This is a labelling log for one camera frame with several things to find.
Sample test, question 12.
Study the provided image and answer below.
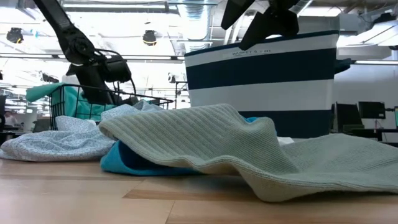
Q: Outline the black background monitor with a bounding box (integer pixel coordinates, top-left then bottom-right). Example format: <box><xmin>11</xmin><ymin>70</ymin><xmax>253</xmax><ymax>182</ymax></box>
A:
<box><xmin>335</xmin><ymin>102</ymin><xmax>364</xmax><ymax>134</ymax></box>
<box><xmin>358</xmin><ymin>101</ymin><xmax>387</xmax><ymax>120</ymax></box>

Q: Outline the white cloth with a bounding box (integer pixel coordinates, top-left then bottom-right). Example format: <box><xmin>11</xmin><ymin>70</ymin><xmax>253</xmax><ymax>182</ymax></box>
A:
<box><xmin>276</xmin><ymin>136</ymin><xmax>295</xmax><ymax>147</ymax></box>

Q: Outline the grey-green ribbed knit cloth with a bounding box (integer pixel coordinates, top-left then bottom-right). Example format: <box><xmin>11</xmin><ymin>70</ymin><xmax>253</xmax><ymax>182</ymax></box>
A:
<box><xmin>98</xmin><ymin>103</ymin><xmax>398</xmax><ymax>203</ymax></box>

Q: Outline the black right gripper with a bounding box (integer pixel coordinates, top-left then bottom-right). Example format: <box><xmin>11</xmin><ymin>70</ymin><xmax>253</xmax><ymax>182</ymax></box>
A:
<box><xmin>220</xmin><ymin>0</ymin><xmax>301</xmax><ymax>51</ymax></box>

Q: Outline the navy white striped fabric basket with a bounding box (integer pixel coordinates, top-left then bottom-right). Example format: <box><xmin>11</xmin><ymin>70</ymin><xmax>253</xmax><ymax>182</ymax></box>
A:
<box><xmin>183</xmin><ymin>29</ymin><xmax>352</xmax><ymax>139</ymax></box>

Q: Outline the light blue patterned cloth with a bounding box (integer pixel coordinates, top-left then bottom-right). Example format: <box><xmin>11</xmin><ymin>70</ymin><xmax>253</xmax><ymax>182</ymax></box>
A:
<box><xmin>0</xmin><ymin>100</ymin><xmax>165</xmax><ymax>162</ymax></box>

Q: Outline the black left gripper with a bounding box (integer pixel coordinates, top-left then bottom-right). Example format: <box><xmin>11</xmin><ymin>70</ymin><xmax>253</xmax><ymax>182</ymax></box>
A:
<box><xmin>66</xmin><ymin>62</ymin><xmax>118</xmax><ymax>106</ymax></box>

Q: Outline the black ceiling spotlight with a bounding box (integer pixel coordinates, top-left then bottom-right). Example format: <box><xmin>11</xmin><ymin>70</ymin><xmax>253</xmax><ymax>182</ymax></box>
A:
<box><xmin>6</xmin><ymin>27</ymin><xmax>24</xmax><ymax>44</ymax></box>
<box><xmin>142</xmin><ymin>29</ymin><xmax>158</xmax><ymax>47</ymax></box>

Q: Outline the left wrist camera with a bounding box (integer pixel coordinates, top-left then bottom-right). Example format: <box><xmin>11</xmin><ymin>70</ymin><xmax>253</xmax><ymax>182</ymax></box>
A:
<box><xmin>101</xmin><ymin>55</ymin><xmax>132</xmax><ymax>83</ymax></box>

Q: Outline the person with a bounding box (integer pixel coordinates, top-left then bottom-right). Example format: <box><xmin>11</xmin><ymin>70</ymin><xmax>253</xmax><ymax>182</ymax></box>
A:
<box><xmin>3</xmin><ymin>110</ymin><xmax>19</xmax><ymax>127</ymax></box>

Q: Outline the smooth silver duct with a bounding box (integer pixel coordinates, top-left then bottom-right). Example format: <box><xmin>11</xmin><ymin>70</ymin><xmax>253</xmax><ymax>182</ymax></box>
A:
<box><xmin>290</xmin><ymin>0</ymin><xmax>314</xmax><ymax>18</ymax></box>

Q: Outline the bright blue cloth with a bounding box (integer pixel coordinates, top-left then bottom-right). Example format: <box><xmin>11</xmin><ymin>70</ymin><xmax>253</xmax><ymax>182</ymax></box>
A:
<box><xmin>99</xmin><ymin>116</ymin><xmax>277</xmax><ymax>177</ymax></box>

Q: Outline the black wire basket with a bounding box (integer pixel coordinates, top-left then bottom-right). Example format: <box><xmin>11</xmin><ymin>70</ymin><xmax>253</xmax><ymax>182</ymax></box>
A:
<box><xmin>48</xmin><ymin>83</ymin><xmax>175</xmax><ymax>131</ymax></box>

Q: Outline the corrugated silver duct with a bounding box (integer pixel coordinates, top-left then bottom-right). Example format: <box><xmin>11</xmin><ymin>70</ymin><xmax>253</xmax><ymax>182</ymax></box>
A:
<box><xmin>177</xmin><ymin>1</ymin><xmax>216</xmax><ymax>53</ymax></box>

